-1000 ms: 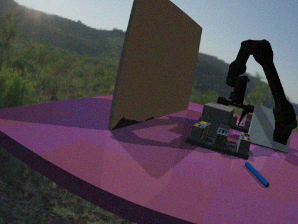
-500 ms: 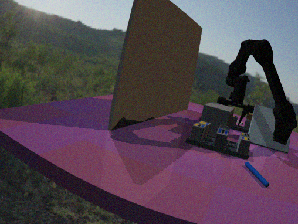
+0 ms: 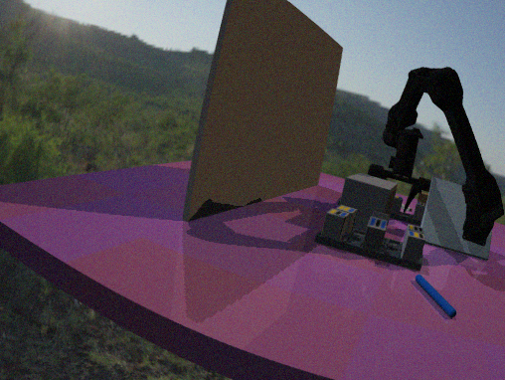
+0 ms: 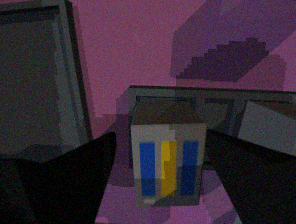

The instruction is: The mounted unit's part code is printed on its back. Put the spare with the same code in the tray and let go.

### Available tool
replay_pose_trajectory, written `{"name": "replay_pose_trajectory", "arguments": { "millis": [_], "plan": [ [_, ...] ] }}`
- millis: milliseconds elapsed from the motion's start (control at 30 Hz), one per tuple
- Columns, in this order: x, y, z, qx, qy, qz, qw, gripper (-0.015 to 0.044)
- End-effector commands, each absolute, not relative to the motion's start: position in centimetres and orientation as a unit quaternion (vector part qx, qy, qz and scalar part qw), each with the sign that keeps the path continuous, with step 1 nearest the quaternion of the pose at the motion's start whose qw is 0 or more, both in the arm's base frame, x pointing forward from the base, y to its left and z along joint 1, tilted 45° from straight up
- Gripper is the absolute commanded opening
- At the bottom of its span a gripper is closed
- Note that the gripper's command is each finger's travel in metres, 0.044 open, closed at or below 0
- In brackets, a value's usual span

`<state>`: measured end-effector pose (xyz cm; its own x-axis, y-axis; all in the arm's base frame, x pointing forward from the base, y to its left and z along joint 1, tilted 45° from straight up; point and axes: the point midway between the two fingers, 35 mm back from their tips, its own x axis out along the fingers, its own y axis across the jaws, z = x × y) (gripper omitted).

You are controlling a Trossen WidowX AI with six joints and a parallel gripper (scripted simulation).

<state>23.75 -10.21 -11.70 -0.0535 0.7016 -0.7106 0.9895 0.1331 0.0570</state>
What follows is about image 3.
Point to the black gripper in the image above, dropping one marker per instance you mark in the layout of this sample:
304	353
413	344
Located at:
404	165

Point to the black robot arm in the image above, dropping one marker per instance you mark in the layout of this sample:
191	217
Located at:
481	192

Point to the brown flat panel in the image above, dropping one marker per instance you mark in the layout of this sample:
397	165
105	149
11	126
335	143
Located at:
266	111

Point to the blue cylinder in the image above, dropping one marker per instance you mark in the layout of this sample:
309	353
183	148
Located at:
436	296

